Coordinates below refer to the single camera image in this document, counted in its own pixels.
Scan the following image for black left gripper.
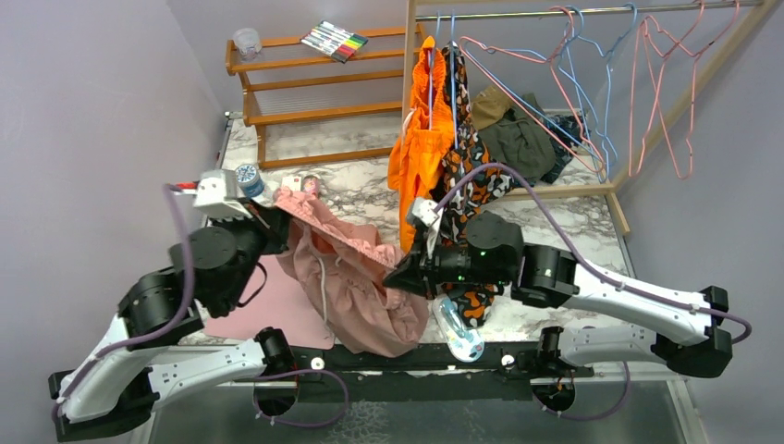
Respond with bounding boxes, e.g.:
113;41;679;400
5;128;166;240
213;195;295;312

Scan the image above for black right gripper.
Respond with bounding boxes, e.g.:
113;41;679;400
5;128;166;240
384;228;510;300

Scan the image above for pink shorts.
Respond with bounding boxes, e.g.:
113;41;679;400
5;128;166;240
275;187;429;357

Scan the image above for camouflage orange black shorts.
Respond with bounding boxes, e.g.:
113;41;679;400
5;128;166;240
435;43;514;327

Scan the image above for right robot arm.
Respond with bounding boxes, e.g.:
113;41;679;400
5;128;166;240
383;213;733;378

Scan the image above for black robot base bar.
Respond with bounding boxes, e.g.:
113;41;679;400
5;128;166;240
263;341;593;402

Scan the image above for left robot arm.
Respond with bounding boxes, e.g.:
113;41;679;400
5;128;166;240
48;201;295;442

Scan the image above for blue hanger holding shorts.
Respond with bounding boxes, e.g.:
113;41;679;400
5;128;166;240
445;14;459;151

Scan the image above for white rectangular box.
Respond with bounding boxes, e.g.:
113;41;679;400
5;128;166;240
281;175;302;191

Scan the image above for pink floral bottle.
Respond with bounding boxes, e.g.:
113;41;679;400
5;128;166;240
300;175;321;198

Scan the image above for pink clipboard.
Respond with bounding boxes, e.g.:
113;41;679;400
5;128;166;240
203;255;335;350

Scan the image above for clear plastic toy package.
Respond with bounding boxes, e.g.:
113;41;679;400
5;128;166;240
432;296;484;363

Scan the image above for wooden shelf rack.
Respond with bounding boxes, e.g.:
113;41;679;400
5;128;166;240
225;26;423;168

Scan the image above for olive green garment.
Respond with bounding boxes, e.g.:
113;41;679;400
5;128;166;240
478;99;556;185

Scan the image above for tan folded garment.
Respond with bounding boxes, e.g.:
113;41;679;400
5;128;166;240
472;85;513;130

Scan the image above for clear plastic cup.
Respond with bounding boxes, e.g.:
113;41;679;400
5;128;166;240
232;28;263;62

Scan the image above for marker pen set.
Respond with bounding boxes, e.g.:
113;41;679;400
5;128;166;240
300;20;368;64

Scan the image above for metal hanging rod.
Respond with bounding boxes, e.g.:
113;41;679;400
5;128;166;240
415;1;763;22

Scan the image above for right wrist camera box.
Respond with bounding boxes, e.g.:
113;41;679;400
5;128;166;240
406;196;443;258

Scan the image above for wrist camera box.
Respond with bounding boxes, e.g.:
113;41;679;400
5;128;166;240
406;196;443;258
170;169;269;227

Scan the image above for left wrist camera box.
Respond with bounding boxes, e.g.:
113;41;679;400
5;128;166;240
170;169;269;227

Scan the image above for wooden clothes rack frame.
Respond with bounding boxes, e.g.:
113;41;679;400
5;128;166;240
403;0;783;237

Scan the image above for pink wire hanger left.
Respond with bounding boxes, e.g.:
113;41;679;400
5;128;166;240
459;6;610;182

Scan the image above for pink wire hanger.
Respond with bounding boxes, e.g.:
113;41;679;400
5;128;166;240
459;6;610;182
622;1;741;179

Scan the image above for blue wire hanger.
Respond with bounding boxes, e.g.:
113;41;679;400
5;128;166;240
474;5;638;184

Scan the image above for pink wire hanger right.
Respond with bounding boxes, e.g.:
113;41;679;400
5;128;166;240
622;1;741;179

